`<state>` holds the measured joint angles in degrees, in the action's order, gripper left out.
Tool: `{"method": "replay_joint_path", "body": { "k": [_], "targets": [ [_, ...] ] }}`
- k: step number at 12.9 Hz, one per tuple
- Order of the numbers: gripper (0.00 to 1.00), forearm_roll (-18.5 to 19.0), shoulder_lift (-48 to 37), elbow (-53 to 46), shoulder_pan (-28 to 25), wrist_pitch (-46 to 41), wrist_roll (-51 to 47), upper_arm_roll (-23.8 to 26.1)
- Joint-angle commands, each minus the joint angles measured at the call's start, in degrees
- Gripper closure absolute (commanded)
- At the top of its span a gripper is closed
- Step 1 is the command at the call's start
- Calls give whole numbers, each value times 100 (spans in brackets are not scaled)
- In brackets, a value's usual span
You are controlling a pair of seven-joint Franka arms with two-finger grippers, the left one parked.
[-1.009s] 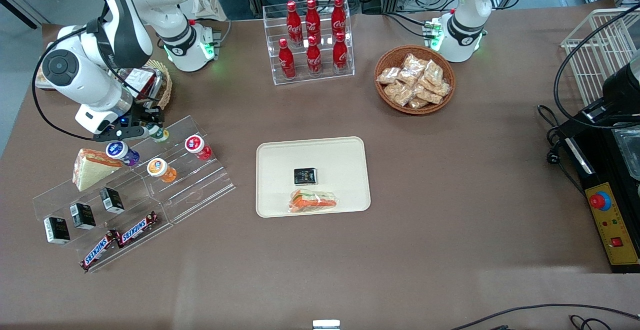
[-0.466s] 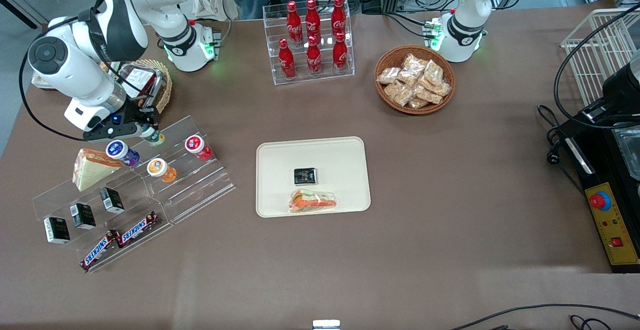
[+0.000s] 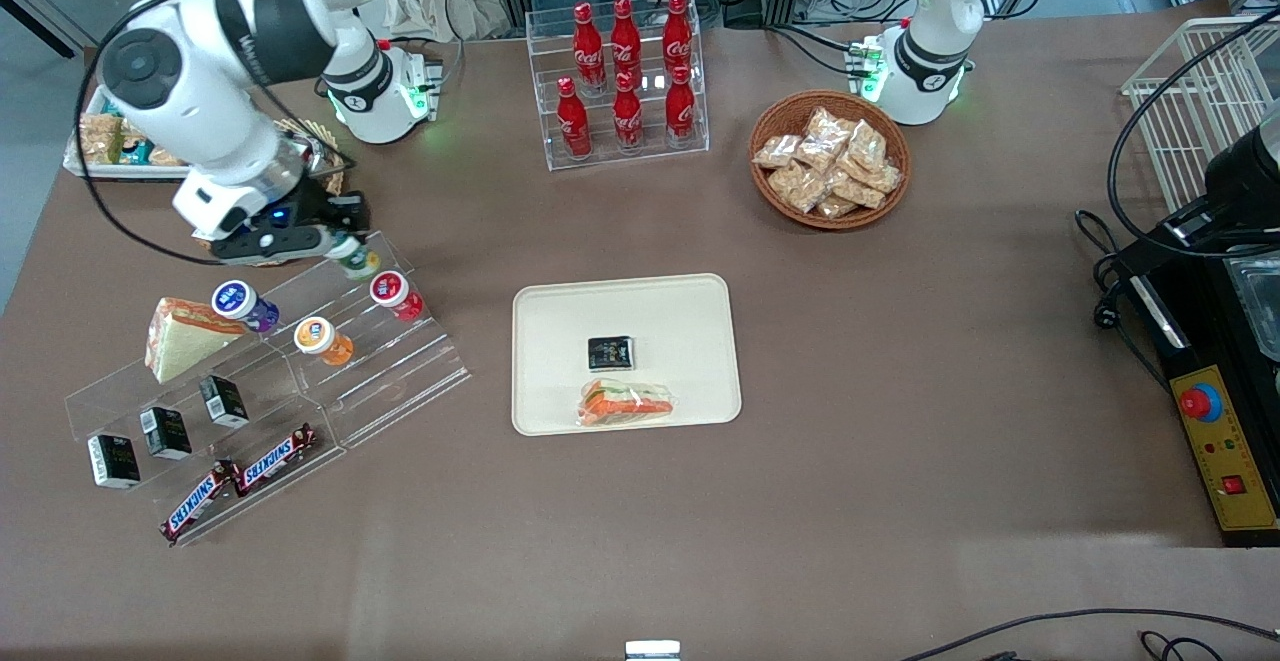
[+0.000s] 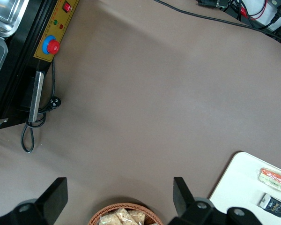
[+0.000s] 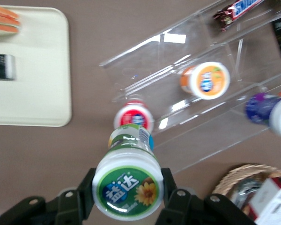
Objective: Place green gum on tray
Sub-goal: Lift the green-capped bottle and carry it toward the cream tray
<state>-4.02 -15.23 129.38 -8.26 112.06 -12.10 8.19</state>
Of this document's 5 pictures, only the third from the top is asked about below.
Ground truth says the clear plastic food container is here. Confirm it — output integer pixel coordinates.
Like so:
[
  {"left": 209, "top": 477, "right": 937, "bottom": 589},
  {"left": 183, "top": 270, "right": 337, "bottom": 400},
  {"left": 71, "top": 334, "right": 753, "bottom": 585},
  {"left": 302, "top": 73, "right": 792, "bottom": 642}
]
[{"left": 285, "top": 131, "right": 341, "bottom": 192}]

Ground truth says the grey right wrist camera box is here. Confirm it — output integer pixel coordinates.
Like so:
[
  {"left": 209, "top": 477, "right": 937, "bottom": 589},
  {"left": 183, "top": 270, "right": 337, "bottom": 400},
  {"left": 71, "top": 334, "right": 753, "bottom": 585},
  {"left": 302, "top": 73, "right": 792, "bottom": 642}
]
[{"left": 211, "top": 227, "right": 337, "bottom": 265}]

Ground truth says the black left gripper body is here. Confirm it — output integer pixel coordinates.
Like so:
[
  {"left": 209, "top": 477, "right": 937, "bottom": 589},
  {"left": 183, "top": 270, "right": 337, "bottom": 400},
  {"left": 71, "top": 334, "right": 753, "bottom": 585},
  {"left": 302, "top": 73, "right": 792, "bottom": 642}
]
[{"left": 1204, "top": 121, "right": 1280, "bottom": 234}]

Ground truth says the Snickers chocolate bar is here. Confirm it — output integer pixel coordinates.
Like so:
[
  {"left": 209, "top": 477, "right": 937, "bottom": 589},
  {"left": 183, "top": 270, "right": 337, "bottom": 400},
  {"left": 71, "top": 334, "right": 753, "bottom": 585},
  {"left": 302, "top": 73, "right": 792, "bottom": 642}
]
[
  {"left": 232, "top": 424, "right": 319, "bottom": 498},
  {"left": 160, "top": 459, "right": 242, "bottom": 545}
]

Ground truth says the red gum bottle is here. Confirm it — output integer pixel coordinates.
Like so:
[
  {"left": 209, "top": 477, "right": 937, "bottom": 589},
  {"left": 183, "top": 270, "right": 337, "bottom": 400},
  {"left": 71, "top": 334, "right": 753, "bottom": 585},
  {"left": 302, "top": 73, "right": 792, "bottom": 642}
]
[{"left": 369, "top": 270, "right": 426, "bottom": 323}]

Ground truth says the green cap gum bottle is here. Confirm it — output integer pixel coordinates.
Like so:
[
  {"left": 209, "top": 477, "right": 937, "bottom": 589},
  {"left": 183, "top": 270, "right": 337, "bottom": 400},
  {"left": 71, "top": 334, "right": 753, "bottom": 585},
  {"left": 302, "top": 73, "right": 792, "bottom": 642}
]
[{"left": 334, "top": 237, "right": 382, "bottom": 283}]

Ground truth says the cream plastic tray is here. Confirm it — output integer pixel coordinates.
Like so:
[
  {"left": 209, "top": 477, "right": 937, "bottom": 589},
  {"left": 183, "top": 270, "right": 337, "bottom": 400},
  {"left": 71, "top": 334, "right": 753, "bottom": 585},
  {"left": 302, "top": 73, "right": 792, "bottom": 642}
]
[{"left": 511, "top": 273, "right": 744, "bottom": 438}]

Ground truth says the purple gum bottle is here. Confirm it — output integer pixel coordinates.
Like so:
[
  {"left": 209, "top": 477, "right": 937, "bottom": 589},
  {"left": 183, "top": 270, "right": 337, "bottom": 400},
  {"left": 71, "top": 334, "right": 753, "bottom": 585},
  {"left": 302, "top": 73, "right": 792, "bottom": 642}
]
[{"left": 211, "top": 280, "right": 281, "bottom": 334}]

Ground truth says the long black floor cable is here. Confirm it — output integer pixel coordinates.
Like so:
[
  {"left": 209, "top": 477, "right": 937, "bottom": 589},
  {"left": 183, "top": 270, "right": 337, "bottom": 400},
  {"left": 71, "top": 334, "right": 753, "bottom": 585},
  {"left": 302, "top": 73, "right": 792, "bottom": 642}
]
[{"left": 898, "top": 608, "right": 1280, "bottom": 661}]

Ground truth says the black machine with yellow panel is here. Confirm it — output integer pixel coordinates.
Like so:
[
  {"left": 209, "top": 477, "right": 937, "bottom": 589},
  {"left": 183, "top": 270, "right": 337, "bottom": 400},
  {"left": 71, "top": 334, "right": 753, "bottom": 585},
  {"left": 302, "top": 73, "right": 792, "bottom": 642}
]
[{"left": 1113, "top": 246, "right": 1280, "bottom": 550}]

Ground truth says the round brown wicker basket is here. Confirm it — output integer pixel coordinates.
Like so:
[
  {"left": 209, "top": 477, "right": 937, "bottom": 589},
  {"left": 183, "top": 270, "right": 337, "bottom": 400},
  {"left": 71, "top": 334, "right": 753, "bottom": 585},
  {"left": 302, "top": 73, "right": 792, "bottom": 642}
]
[{"left": 748, "top": 90, "right": 912, "bottom": 232}]

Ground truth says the white triangle sandwich pack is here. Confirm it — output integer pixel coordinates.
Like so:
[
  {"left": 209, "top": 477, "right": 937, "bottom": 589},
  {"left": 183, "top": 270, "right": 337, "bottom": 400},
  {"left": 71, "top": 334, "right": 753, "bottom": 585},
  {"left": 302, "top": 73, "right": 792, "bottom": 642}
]
[{"left": 145, "top": 298, "right": 249, "bottom": 385}]

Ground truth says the orange gum bottle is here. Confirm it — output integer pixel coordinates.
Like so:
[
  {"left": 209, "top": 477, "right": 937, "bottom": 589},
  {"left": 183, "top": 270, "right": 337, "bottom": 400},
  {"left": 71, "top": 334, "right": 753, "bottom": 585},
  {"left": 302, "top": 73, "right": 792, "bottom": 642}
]
[{"left": 294, "top": 316, "right": 356, "bottom": 368}]

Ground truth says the white rectangular snack tray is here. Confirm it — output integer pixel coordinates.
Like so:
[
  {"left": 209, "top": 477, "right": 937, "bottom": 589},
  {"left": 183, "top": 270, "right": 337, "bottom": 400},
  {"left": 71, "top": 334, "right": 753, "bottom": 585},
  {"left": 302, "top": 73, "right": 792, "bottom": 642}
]
[{"left": 63, "top": 83, "right": 196, "bottom": 182}]

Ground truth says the curled black cable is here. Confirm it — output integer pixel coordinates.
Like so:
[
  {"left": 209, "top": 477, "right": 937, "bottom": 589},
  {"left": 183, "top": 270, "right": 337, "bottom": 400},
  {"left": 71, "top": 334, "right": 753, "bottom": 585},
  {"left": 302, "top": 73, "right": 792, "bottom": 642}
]
[{"left": 1138, "top": 630, "right": 1229, "bottom": 661}]

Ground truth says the red Coca-Cola bottle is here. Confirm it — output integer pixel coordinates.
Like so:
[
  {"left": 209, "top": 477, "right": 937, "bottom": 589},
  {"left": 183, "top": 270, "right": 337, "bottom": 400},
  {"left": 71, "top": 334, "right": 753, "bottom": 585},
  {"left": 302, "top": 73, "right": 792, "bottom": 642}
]
[
  {"left": 611, "top": 71, "right": 645, "bottom": 153},
  {"left": 556, "top": 78, "right": 592, "bottom": 160},
  {"left": 610, "top": 0, "right": 643, "bottom": 90},
  {"left": 662, "top": 0, "right": 694, "bottom": 82},
  {"left": 664, "top": 65, "right": 697, "bottom": 144},
  {"left": 572, "top": 2, "right": 607, "bottom": 94}
]

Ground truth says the clear acrylic stepped stand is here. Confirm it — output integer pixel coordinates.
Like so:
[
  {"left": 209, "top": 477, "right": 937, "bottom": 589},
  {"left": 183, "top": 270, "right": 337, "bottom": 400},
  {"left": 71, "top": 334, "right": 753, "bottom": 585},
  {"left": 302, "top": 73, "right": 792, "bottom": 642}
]
[{"left": 63, "top": 231, "right": 473, "bottom": 549}]

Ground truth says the rice cracker snack packet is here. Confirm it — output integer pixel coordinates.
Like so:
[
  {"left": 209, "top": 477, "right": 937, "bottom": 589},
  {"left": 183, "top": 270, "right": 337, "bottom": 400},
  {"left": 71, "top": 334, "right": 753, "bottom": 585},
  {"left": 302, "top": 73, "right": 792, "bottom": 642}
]
[{"left": 76, "top": 113, "right": 124, "bottom": 165}]

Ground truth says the wrapped orange green sandwich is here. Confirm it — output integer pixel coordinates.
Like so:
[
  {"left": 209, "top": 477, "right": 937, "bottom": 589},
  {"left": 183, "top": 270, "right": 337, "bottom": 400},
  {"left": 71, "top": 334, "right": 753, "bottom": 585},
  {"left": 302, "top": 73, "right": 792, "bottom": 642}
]
[{"left": 577, "top": 378, "right": 677, "bottom": 430}]

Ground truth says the small black gum box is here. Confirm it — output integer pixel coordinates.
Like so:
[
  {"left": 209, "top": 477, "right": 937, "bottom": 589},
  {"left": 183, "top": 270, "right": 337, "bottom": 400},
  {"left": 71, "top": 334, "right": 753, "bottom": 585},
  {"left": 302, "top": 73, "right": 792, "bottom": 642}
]
[
  {"left": 587, "top": 336, "right": 636, "bottom": 372},
  {"left": 199, "top": 374, "right": 251, "bottom": 430},
  {"left": 139, "top": 406, "right": 193, "bottom": 461},
  {"left": 88, "top": 433, "right": 142, "bottom": 490}
]

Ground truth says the black power cable with plug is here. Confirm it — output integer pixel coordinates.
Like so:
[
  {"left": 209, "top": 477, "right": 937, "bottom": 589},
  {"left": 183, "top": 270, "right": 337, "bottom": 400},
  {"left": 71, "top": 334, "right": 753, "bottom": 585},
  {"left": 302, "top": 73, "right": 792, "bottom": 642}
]
[{"left": 1074, "top": 208, "right": 1186, "bottom": 394}]

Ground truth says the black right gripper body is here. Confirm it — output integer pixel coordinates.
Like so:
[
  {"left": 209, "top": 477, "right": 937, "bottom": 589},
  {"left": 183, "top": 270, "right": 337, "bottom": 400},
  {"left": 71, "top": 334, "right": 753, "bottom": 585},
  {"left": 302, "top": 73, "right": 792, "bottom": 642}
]
[{"left": 235, "top": 185, "right": 347, "bottom": 243}]

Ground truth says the clear acrylic bottle rack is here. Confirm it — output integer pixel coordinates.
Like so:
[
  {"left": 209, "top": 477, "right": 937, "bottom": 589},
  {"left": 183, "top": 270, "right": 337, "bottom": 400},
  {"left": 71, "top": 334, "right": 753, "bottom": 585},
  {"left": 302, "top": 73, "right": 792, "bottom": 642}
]
[{"left": 525, "top": 0, "right": 712, "bottom": 174}]

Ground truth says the white wire basket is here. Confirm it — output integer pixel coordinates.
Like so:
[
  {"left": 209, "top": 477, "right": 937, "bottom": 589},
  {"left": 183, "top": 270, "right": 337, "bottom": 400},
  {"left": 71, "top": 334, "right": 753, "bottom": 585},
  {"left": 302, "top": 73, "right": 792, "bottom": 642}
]
[{"left": 1120, "top": 16, "right": 1280, "bottom": 214}]

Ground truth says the black looping arm cable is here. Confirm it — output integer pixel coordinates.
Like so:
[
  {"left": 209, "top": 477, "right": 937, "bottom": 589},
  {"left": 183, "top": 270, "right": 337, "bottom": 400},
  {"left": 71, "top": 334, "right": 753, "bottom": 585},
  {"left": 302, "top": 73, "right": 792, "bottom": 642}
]
[{"left": 1106, "top": 5, "right": 1280, "bottom": 260}]

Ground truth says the black left arm base cable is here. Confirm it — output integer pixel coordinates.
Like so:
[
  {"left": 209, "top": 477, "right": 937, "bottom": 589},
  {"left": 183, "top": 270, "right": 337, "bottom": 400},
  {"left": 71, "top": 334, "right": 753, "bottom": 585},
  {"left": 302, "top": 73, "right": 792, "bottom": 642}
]
[{"left": 764, "top": 23, "right": 863, "bottom": 78}]

